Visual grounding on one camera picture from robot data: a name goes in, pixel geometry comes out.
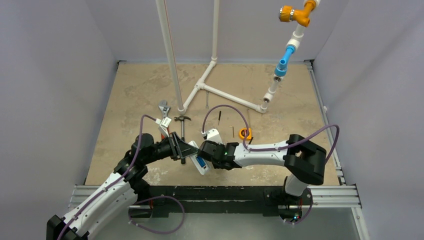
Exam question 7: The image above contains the white remote control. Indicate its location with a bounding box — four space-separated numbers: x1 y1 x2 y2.
188 140 212 175

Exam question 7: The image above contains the blue pipe fitting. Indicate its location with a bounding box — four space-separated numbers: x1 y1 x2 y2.
274 45 296 77

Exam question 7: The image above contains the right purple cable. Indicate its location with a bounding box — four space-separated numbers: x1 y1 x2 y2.
201 104 341 226

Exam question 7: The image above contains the white pvc pipe frame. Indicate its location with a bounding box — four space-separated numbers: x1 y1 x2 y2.
155 0 307 114

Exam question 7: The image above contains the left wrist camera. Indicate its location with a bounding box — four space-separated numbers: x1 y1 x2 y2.
155 116 172 137

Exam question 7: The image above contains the red adjustable wrench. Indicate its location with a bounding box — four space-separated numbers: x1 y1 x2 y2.
158 100 171 139

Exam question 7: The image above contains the blue battery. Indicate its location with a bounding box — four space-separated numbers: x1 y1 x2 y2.
196 157 205 167

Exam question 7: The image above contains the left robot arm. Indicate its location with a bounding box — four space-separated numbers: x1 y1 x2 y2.
46 132 199 240

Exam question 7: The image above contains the small silver spanner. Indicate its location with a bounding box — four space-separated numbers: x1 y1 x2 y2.
205 91 209 109

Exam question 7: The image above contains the small black screwdriver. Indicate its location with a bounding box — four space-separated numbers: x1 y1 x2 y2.
218 110 222 126

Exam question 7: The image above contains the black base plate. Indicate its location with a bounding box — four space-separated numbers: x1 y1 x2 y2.
128 185 313 223

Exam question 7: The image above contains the orange tape measure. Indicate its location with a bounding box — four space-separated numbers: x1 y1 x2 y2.
238 127 252 140

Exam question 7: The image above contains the black handled hammer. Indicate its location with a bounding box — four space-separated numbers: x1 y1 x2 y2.
174 115 192 165

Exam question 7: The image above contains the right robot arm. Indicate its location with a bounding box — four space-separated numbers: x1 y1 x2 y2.
197 134 327 204

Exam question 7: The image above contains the orange pipe valve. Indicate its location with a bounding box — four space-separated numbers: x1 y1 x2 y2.
278 0 321 28

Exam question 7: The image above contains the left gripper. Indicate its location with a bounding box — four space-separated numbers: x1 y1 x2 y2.
143 131 198 165

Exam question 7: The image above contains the aluminium rail frame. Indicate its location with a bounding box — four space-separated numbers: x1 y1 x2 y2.
67 59 371 240

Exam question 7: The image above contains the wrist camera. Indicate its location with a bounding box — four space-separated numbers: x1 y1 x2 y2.
155 116 172 137
201 128 223 144

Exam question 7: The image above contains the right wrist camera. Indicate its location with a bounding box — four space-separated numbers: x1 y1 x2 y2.
201 128 223 144

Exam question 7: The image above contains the copper hex key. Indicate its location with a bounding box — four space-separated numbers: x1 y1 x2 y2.
228 125 235 138

